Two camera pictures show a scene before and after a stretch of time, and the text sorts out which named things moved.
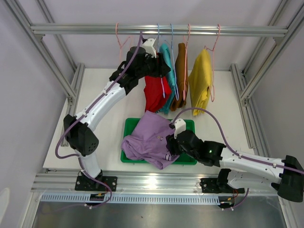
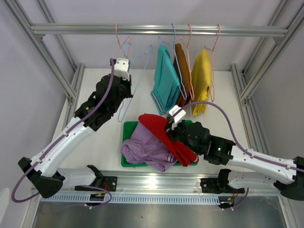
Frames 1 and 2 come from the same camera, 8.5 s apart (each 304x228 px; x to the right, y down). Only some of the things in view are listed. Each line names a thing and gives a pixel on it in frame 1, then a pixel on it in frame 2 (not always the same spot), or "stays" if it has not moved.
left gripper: x=160 y=69 to x=128 y=84
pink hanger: x=212 y=99 stays
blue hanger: x=161 y=77 to x=140 y=79
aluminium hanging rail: x=159 y=29 stays
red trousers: x=153 y=90 to x=158 y=125
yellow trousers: x=200 y=80 stays
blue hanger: x=175 y=80 to x=184 y=96
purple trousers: x=147 y=142 stays
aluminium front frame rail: x=144 y=182 stays
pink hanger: x=118 y=42 stays
